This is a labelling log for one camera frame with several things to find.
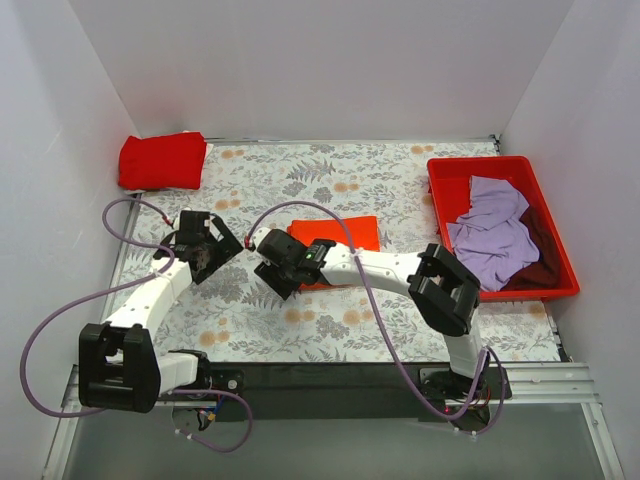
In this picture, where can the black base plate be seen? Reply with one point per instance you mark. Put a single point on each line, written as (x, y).
(318, 391)

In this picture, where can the floral patterned table mat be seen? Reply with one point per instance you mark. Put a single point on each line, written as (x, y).
(235, 316)

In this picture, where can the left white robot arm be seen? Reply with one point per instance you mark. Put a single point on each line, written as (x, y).
(118, 366)

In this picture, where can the aluminium frame rail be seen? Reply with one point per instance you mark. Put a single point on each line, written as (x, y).
(552, 427)

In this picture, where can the lavender t shirt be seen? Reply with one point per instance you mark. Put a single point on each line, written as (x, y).
(489, 239)

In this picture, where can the red plastic bin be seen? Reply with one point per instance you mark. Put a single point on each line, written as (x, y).
(449, 186)

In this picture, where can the orange t shirt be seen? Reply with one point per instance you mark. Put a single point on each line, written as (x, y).
(363, 230)

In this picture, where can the dark maroon t shirt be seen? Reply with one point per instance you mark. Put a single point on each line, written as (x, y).
(545, 272)

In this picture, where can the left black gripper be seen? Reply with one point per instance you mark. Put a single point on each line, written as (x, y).
(215, 255)

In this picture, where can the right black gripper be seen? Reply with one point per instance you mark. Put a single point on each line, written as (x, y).
(273, 275)

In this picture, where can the folded red t shirt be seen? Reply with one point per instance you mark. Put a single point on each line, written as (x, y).
(160, 162)

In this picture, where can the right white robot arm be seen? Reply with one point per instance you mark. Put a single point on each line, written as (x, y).
(445, 292)

